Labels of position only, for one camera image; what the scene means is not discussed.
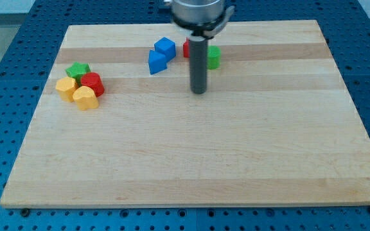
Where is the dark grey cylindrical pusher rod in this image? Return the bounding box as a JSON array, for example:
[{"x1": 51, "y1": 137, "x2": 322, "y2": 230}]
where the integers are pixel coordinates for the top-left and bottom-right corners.
[{"x1": 189, "y1": 38, "x2": 208, "y2": 94}]

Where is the green cylinder block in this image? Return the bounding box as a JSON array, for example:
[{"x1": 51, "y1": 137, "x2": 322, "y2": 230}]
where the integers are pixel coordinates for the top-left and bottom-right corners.
[{"x1": 207, "y1": 46, "x2": 221, "y2": 70}]

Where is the red block behind rod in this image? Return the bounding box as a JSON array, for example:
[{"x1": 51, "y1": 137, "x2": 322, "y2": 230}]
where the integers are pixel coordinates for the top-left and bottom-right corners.
[{"x1": 182, "y1": 38, "x2": 189, "y2": 58}]

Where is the blue cube block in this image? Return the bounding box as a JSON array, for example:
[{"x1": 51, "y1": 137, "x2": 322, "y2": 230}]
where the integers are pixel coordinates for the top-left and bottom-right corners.
[{"x1": 154, "y1": 37, "x2": 176, "y2": 62}]

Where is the blue wedge block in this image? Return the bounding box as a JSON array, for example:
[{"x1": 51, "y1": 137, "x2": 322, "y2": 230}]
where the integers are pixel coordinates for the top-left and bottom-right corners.
[{"x1": 148, "y1": 50, "x2": 167, "y2": 74}]

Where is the red cylinder block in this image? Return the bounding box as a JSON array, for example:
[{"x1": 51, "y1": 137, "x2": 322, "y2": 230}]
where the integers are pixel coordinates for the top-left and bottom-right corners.
[{"x1": 80, "y1": 72, "x2": 105, "y2": 97}]

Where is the wooden board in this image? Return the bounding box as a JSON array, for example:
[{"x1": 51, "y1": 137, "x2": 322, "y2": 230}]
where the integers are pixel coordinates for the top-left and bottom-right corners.
[{"x1": 0, "y1": 20, "x2": 370, "y2": 209}]

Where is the green star block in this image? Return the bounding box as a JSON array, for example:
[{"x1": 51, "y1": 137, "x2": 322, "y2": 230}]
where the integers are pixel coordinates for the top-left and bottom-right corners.
[{"x1": 66, "y1": 62, "x2": 91, "y2": 85}]

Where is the yellow heart block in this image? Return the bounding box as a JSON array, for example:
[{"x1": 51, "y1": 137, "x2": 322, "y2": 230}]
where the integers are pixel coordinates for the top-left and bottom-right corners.
[{"x1": 73, "y1": 86, "x2": 99, "y2": 110}]

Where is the yellow hexagon block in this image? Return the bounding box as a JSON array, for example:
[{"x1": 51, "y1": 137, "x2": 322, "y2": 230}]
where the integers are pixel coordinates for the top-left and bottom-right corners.
[{"x1": 55, "y1": 77, "x2": 79, "y2": 102}]

